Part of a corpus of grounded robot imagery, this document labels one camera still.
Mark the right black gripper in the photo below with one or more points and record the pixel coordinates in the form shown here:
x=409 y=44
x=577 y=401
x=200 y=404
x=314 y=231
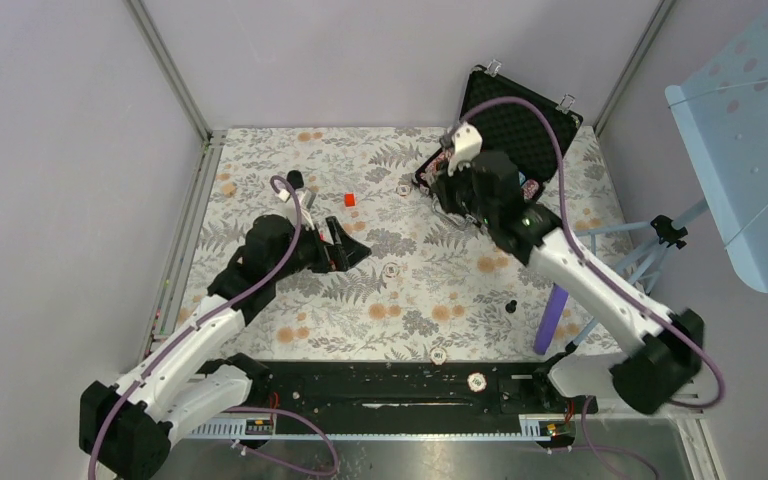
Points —
x=443 y=188

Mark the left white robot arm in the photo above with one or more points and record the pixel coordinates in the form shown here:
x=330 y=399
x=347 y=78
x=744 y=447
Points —
x=131 y=426

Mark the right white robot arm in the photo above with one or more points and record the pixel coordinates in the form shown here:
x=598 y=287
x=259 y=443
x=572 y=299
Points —
x=661 y=349

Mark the single red poker chip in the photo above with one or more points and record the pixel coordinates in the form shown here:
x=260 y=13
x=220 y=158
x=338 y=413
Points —
x=391 y=270

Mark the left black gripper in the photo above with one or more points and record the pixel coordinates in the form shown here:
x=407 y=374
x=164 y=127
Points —
x=344 y=252

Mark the black cylinder orange cap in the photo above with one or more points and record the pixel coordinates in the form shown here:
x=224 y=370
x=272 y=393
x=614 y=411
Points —
x=296 y=179

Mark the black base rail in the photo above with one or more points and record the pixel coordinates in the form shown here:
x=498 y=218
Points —
x=381 y=398

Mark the light blue music stand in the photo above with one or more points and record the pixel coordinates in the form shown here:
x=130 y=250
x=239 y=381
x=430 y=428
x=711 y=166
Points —
x=691 y=130

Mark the falling red poker chip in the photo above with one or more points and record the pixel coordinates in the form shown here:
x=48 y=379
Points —
x=438 y=356

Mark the black poker case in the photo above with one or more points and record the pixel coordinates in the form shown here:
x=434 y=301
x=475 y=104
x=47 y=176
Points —
x=532 y=130

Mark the floral table mat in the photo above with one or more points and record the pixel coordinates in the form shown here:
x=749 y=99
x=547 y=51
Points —
x=453 y=285

